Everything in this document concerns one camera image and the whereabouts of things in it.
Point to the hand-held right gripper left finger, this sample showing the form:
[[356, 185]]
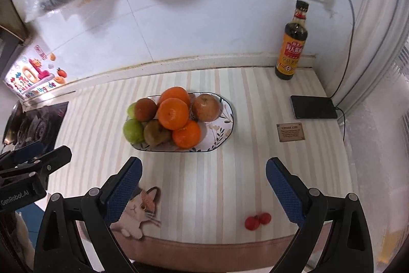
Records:
[[126, 189]]

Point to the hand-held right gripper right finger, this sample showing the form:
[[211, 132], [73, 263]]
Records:
[[284, 189]]

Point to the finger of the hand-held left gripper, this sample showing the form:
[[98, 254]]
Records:
[[51, 161], [28, 148]]

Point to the red cherry tomato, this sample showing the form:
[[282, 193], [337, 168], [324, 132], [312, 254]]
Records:
[[252, 222], [265, 218]]

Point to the green apple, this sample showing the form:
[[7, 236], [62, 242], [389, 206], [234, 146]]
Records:
[[131, 111], [133, 131]]

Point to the olive red apple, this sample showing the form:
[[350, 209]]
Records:
[[156, 134]]

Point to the small orange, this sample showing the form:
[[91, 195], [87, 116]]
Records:
[[173, 114], [187, 134]]

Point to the reddish brown persimmon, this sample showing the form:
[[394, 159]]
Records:
[[145, 109]]

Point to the floral oval ceramic plate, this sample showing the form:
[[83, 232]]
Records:
[[220, 129]]

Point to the large orange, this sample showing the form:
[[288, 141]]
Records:
[[174, 93]]

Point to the large brown pear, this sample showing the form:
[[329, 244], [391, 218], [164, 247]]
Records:
[[207, 107]]

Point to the person's left forearm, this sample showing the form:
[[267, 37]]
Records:
[[25, 244]]

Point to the black gas stove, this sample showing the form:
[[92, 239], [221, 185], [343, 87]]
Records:
[[38, 126]]

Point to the blue kitchen cabinet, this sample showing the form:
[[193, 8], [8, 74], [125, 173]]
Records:
[[33, 213]]

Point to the black frying pan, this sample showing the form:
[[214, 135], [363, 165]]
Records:
[[12, 124]]

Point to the small brown card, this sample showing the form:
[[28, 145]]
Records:
[[290, 132]]

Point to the striped cat print tablecloth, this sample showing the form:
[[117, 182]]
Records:
[[207, 180]]

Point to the black smartphone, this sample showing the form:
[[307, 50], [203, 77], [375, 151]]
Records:
[[314, 106]]

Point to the black range hood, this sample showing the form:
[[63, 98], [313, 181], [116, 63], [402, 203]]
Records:
[[12, 26]]

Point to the dark soy sauce bottle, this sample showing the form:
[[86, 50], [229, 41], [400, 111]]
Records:
[[292, 49]]

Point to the colourful wall sticker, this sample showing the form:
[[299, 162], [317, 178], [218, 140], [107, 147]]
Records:
[[35, 74]]

